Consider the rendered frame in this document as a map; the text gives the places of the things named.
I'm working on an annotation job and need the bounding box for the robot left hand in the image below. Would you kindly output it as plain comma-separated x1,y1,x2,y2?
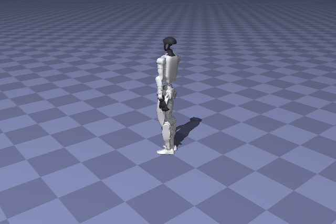
159,95,169,111

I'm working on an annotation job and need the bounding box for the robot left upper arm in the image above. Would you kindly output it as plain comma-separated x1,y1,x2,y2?
156,57,166,81

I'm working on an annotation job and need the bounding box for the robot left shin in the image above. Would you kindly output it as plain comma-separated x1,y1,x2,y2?
161,123,171,151

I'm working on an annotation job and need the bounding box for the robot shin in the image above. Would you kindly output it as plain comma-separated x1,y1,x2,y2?
161,123,171,151
170,118,176,146

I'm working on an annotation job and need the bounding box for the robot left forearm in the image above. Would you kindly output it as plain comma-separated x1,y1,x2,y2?
155,77,164,100

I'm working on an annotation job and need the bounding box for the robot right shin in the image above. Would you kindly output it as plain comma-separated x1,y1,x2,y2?
170,118,176,146

